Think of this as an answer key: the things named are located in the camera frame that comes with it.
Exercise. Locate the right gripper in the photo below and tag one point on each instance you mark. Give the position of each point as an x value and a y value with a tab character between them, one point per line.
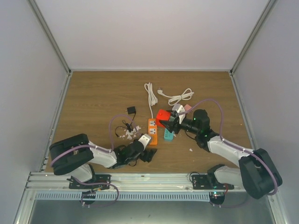
172	127

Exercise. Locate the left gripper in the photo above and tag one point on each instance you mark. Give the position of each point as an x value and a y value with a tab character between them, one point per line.
148	155

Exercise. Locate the red cube socket adapter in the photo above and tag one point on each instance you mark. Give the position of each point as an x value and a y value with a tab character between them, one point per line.
162	115

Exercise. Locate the orange power strip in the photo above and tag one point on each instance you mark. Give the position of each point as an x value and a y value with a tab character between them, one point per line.
152	131

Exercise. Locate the teal power strip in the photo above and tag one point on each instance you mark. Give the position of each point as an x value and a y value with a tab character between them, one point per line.
168	136

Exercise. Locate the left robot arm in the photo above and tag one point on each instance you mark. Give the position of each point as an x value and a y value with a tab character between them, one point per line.
75	155

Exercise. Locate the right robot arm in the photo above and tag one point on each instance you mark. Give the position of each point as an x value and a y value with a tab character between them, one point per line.
255	171

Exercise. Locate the pink plug adapter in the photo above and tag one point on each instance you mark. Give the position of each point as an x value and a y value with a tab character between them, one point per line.
187	108

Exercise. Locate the white plastic shards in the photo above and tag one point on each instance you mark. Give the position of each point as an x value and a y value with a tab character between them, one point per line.
129	135

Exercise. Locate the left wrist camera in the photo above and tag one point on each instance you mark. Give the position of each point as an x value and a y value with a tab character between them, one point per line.
145	140

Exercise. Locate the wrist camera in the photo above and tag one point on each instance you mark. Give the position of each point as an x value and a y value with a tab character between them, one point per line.
145	140
179	109

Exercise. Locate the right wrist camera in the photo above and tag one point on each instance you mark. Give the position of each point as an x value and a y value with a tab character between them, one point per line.
179	109

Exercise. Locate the black charger with cable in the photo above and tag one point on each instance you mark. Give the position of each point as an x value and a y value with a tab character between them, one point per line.
127	125

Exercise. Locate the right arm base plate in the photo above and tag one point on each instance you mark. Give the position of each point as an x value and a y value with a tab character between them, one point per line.
207	181

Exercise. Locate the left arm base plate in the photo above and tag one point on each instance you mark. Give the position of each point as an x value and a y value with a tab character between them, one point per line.
94	184

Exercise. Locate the aluminium rail frame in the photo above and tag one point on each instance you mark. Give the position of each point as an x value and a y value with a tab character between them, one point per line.
141	199

